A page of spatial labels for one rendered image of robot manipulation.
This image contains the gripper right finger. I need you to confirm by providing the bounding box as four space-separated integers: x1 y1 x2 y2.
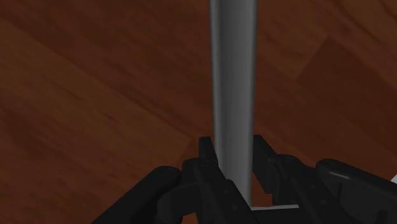
252 134 397 224

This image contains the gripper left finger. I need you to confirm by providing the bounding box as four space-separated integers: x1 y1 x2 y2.
92 136 260 224

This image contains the grey cylindrical rod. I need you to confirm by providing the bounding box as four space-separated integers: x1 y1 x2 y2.
209 0 259 208

